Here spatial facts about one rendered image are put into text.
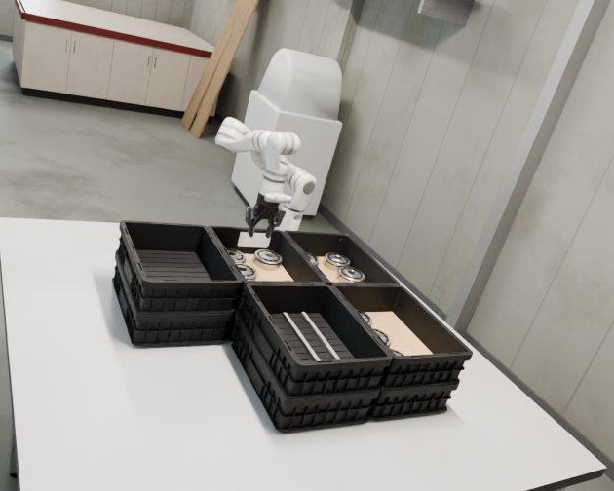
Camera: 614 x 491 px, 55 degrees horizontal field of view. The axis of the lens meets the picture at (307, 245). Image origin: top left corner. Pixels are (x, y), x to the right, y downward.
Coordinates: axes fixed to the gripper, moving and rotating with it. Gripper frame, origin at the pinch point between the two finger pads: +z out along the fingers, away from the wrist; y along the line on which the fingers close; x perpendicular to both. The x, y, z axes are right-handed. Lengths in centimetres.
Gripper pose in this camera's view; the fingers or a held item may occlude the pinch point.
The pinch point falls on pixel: (259, 233)
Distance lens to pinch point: 194.3
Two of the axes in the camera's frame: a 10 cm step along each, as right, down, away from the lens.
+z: -2.6, 8.8, 3.8
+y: -8.6, -0.4, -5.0
